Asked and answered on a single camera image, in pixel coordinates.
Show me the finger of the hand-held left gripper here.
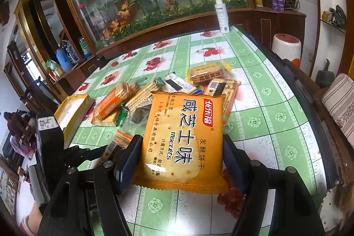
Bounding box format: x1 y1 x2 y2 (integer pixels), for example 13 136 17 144
64 143 122 170

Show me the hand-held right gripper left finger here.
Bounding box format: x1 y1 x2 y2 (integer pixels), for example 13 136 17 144
37 134 144 236

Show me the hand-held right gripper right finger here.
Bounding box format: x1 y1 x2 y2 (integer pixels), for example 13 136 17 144
221 134 325 236

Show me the yellow cardboard box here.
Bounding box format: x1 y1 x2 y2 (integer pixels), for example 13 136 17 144
54 94 96 142

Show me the small green-edged snack packet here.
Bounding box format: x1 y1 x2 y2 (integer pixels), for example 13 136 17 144
115 105 130 127

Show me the large orange biscuit packet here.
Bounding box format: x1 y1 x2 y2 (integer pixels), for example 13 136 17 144
132 91 229 195

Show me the green-ended cracker packet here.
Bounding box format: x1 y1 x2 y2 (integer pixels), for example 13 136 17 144
126 78 164 115

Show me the blue-ended cracker packet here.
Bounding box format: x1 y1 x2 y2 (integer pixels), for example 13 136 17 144
159 72 195 94

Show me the yellow-ended cracker packet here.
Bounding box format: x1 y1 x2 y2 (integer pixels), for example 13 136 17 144
188 62 232 84

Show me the person's left forearm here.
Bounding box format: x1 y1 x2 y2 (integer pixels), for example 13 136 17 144
17 201 45 236

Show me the small orange snack packet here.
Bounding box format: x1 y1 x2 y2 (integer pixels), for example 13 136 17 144
105 129 134 160

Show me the dark snack packet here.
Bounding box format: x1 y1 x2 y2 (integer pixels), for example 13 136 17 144
130 107 151 124

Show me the orange-wrapped cracker packet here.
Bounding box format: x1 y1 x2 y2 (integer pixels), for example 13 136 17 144
92 81 140 126

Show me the green fruit print tablecloth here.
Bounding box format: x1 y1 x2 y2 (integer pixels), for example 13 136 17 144
63 26 329 236

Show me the clear barcode cracker packet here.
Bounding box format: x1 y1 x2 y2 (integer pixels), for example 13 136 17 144
203 78 241 116

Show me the blue water bottle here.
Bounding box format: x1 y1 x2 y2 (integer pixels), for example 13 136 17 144
56 48 73 72

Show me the dark wooden chair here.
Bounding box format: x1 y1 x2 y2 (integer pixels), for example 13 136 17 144
282 59 354 187

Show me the green bottle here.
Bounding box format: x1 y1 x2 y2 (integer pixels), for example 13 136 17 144
78 37 92 58

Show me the wooden shelf unit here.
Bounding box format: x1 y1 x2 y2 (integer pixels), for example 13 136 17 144
4 0 97 104

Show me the striped seat cushion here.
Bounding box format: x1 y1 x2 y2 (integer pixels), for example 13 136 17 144
321 73 354 148

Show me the white stool with red top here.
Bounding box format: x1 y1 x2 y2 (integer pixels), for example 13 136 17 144
272 34 302 68

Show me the dark ceramic jug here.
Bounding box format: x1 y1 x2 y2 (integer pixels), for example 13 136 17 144
316 59 336 88

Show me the white spray bottle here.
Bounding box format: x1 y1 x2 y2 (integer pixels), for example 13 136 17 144
215 0 231 34

